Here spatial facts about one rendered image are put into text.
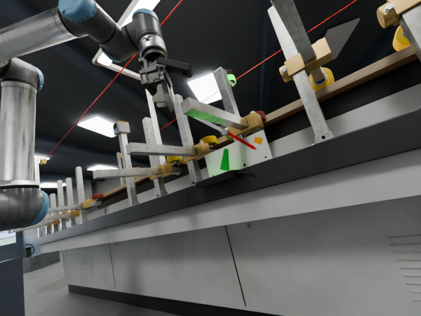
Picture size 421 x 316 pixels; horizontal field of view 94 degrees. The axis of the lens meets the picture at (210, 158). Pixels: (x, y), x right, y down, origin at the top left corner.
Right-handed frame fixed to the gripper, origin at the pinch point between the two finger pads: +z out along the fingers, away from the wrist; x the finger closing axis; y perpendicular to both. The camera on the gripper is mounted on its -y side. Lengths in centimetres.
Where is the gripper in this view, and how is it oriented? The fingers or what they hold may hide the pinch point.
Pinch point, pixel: (172, 107)
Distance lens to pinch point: 65.1
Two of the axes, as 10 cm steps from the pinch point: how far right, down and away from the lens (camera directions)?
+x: -1.1, -1.9, -9.8
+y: -9.6, 2.7, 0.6
